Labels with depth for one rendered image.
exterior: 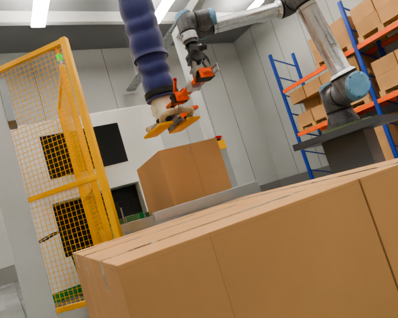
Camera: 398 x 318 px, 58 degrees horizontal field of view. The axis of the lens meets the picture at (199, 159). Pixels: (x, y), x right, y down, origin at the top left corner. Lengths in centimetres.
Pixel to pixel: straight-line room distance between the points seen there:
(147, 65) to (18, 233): 135
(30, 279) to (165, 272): 197
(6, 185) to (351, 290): 220
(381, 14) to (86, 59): 835
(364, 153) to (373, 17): 766
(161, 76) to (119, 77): 997
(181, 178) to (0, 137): 125
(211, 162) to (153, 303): 164
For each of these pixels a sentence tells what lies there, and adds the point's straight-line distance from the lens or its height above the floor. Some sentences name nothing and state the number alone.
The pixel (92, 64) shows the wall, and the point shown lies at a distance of 1231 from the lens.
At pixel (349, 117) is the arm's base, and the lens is 232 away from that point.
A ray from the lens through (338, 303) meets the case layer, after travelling 87.
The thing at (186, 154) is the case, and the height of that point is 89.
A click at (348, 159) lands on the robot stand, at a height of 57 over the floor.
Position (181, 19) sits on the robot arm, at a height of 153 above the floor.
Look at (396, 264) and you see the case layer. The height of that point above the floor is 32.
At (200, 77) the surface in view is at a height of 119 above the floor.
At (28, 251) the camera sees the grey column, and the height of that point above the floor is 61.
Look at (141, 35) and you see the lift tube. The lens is 248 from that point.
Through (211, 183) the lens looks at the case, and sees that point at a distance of 221.
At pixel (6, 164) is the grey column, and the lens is 265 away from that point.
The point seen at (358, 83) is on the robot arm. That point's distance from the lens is 217.
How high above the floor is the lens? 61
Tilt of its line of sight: 6 degrees up
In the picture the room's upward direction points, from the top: 17 degrees counter-clockwise
